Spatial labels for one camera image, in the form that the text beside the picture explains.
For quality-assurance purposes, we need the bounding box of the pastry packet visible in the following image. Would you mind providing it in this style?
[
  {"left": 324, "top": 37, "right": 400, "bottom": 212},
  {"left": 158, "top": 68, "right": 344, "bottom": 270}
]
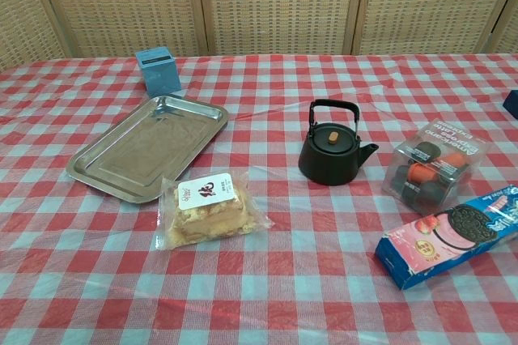
[{"left": 156, "top": 171, "right": 274, "bottom": 245}]

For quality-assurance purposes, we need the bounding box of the rectangular metal tray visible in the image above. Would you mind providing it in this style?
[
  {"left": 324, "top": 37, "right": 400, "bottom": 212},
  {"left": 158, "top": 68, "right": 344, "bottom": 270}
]
[{"left": 66, "top": 94, "right": 230, "bottom": 205}]

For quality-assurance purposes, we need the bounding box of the red white checkered tablecloth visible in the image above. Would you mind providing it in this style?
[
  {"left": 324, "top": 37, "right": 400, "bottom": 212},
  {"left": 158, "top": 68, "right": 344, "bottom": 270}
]
[{"left": 0, "top": 52, "right": 518, "bottom": 345}]

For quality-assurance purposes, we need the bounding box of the light blue cardboard box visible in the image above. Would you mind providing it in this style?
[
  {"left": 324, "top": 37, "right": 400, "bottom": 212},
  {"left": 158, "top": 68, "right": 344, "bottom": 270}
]
[{"left": 134, "top": 47, "right": 182, "bottom": 98}]

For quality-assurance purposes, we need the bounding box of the woven rattan folding screen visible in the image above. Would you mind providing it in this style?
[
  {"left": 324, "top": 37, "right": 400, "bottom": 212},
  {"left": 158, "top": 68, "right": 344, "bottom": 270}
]
[{"left": 0, "top": 0, "right": 518, "bottom": 71}]

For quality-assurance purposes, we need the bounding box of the clear box of coffee capsules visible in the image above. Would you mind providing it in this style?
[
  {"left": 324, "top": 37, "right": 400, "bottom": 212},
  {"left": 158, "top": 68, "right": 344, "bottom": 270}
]
[{"left": 381, "top": 118, "right": 491, "bottom": 217}]

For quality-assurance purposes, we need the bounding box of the blue Oreo cookie box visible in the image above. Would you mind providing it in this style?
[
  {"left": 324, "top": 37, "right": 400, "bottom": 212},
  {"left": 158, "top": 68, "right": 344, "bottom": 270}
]
[{"left": 373, "top": 185, "right": 518, "bottom": 292}]

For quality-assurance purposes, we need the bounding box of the dark blue box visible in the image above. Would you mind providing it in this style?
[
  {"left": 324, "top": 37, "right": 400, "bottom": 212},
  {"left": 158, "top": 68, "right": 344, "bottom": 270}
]
[{"left": 503, "top": 89, "right": 518, "bottom": 120}]

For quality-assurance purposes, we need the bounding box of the black kettle with handle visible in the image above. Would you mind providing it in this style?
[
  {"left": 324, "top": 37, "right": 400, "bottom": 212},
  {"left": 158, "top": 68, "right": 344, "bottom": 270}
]
[{"left": 298, "top": 99, "right": 380, "bottom": 187}]

